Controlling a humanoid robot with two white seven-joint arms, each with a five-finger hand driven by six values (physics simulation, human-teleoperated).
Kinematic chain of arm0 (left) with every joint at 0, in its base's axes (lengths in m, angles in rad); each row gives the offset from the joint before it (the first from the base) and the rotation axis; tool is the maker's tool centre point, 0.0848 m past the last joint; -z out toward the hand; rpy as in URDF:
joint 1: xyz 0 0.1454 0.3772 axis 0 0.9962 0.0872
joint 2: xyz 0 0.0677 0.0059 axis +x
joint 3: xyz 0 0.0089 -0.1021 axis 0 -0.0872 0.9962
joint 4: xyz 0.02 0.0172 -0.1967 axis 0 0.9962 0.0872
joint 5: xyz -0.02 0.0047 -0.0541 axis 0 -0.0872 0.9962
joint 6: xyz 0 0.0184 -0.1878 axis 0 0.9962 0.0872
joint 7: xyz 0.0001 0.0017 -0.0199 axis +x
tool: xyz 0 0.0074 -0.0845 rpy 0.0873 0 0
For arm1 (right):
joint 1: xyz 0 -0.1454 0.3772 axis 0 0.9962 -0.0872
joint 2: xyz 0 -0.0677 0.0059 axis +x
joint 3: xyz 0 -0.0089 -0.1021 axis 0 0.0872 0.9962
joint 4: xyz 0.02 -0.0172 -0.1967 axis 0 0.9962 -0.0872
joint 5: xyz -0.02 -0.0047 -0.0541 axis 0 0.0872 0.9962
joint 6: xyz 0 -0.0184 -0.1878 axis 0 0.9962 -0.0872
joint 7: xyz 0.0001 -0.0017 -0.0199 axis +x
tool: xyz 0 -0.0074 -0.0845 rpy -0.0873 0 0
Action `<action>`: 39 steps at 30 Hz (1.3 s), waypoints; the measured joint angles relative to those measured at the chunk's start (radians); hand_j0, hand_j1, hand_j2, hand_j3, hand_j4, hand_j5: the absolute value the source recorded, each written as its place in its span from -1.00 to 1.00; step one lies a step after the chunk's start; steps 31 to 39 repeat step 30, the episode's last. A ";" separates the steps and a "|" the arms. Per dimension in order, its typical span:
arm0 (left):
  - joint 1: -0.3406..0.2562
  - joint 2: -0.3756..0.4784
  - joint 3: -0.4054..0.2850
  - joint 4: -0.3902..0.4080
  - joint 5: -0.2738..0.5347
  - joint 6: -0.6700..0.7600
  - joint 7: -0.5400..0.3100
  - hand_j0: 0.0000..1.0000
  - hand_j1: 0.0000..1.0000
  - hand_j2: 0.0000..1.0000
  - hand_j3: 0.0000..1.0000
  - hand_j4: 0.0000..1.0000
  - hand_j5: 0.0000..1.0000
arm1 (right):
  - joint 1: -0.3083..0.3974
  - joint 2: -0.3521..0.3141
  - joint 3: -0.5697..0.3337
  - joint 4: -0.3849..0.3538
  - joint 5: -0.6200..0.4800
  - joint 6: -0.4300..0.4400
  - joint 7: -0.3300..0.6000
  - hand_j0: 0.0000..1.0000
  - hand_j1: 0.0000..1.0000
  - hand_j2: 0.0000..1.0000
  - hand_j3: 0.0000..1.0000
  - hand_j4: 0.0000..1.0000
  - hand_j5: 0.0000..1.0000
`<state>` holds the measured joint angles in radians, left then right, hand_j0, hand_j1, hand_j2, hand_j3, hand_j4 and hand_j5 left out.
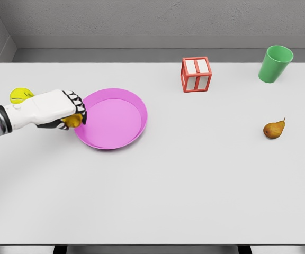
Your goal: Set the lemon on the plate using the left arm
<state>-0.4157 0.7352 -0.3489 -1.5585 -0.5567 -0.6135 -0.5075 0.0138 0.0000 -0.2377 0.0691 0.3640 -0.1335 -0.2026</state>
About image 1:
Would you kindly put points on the yellow tennis ball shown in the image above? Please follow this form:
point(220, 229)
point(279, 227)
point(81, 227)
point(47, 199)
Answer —
point(18, 94)

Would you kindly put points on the green cup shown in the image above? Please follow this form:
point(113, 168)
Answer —
point(274, 64)

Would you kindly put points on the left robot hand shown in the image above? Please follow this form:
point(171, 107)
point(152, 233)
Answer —
point(52, 105)

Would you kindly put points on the yellow lemon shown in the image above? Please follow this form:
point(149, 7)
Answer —
point(74, 121)

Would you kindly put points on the red and white cube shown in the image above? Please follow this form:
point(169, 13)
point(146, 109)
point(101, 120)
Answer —
point(196, 74)

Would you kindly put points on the brown pear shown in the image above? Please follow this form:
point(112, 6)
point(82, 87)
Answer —
point(273, 129)

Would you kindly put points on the pink round plate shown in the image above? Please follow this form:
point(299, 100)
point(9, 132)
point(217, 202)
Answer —
point(112, 119)

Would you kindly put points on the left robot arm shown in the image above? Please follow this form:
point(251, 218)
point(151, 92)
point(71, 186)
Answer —
point(9, 116)

